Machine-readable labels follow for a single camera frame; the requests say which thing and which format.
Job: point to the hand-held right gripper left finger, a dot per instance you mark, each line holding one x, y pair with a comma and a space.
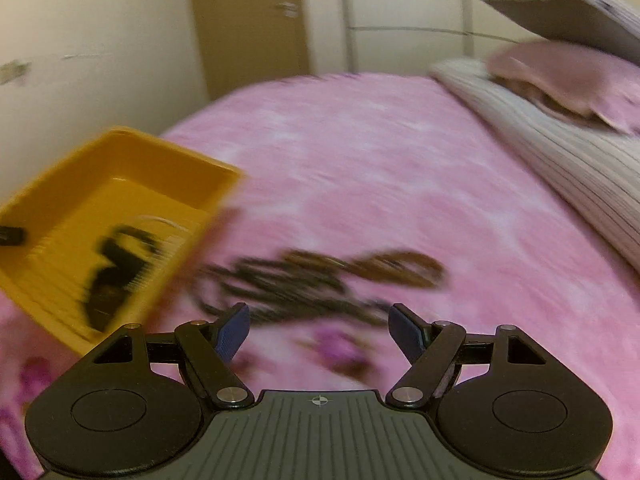
232, 331

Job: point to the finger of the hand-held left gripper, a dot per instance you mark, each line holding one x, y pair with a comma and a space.
11, 236

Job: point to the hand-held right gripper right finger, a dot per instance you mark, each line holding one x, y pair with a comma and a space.
407, 332

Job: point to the orange plastic tray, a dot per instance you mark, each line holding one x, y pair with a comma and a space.
50, 195

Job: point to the black watch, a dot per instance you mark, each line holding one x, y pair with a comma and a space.
112, 290

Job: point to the pink floral blanket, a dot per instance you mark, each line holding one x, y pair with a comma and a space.
375, 160

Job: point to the striped quilt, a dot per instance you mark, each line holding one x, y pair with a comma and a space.
560, 160

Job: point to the brown wooden door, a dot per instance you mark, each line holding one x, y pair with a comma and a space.
245, 35

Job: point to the pink pillow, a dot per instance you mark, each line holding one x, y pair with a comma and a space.
560, 75

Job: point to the beige wardrobe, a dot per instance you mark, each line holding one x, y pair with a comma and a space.
400, 0

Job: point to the grey pillow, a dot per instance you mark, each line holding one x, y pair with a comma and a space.
560, 12

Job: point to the white wall socket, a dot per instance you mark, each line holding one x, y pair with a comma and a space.
14, 72

